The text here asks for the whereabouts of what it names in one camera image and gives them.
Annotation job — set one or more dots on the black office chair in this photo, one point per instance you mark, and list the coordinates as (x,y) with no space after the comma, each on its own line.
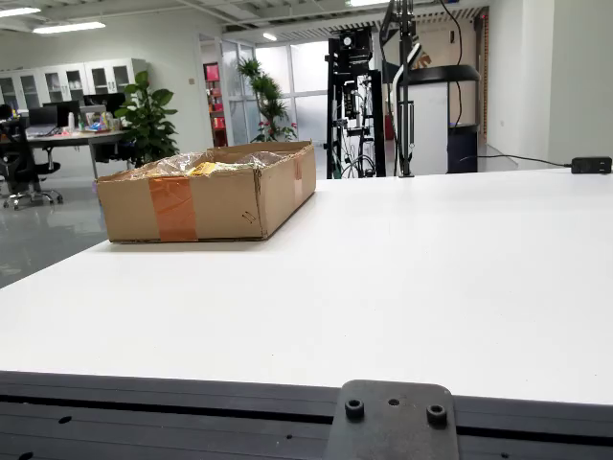
(19,163)

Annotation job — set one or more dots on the red bookshelf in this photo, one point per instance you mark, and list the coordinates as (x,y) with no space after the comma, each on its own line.
(215,105)

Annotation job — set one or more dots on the black articulated stand pole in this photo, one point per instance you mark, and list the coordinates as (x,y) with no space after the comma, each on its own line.
(407,96)

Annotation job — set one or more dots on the brown cardboard box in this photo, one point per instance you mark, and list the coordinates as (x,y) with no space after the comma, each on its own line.
(225,206)

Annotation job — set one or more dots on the long ceiling light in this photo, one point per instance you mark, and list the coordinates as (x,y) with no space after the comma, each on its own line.
(19,12)
(69,27)

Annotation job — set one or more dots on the orange tape strip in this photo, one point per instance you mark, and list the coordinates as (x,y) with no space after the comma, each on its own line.
(172,211)

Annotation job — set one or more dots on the grey office desk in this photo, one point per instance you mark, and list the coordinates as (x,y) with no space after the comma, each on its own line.
(81,139)

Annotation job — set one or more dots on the black metal bracket plate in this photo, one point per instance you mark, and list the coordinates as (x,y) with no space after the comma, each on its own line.
(392,436)

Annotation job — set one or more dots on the small ceiling light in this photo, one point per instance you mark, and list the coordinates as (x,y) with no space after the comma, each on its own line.
(269,36)

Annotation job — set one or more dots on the broad leaf potted plant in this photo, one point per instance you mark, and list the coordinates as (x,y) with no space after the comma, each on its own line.
(148,120)

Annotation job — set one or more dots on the black power adapter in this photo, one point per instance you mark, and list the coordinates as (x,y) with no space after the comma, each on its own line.
(591,165)

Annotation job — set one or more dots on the white glass door cabinet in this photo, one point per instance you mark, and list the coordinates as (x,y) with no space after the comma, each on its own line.
(72,84)

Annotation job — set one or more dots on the white counter with black top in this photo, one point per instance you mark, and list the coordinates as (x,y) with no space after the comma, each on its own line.
(431,124)

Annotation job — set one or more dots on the clear plastic liner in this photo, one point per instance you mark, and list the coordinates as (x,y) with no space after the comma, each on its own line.
(172,163)

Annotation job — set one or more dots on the black aluminium table rail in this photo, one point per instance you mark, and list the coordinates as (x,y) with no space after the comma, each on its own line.
(143,417)

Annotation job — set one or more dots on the tall slender potted plant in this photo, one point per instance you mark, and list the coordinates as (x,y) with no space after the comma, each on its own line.
(268,100)

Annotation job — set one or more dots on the black computer monitor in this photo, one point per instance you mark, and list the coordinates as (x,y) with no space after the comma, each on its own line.
(67,109)
(42,116)
(107,101)

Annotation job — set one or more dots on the black hex bolt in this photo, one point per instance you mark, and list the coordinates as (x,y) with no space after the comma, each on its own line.
(436,415)
(354,409)

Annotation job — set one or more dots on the white bottle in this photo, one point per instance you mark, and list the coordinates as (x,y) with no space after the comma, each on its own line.
(71,122)

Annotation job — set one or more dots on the yellow cream sunflower seed bag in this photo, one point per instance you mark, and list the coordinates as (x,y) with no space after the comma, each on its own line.
(203,168)

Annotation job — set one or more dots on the black equipment rack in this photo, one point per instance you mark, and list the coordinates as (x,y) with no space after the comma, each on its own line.
(354,105)

